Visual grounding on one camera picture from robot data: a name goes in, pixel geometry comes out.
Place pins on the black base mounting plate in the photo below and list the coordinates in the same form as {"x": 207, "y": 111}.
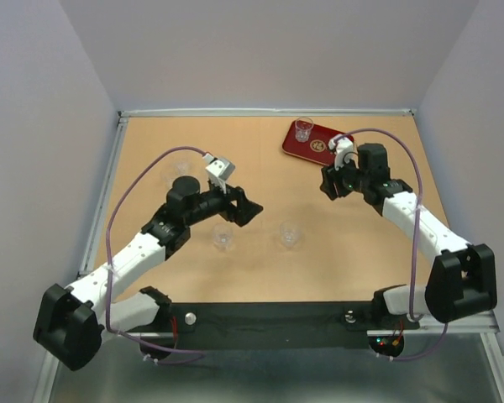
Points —
{"x": 274, "y": 325}

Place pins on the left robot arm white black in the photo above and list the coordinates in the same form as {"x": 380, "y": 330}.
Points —
{"x": 73, "y": 320}

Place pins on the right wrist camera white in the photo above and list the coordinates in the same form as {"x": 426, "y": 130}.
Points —
{"x": 342, "y": 146}

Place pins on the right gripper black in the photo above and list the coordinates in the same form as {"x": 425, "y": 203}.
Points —
{"x": 329, "y": 176}

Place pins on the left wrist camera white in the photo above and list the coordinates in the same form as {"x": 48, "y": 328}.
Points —
{"x": 218, "y": 171}

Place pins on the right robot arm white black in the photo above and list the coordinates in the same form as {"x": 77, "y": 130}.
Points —
{"x": 462, "y": 280}

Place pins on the red tray gold emblem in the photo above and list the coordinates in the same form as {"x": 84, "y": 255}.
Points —
{"x": 315, "y": 149}

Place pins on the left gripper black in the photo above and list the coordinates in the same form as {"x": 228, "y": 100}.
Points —
{"x": 244, "y": 210}

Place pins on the clear shot glass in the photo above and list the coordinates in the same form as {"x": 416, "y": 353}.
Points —
{"x": 290, "y": 234}
{"x": 181, "y": 165}
{"x": 303, "y": 128}
{"x": 167, "y": 178}
{"x": 222, "y": 236}

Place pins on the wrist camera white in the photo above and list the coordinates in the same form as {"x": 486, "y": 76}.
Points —
{"x": 218, "y": 171}
{"x": 342, "y": 146}

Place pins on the aluminium table frame rail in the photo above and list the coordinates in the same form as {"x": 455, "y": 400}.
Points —
{"x": 348, "y": 252}

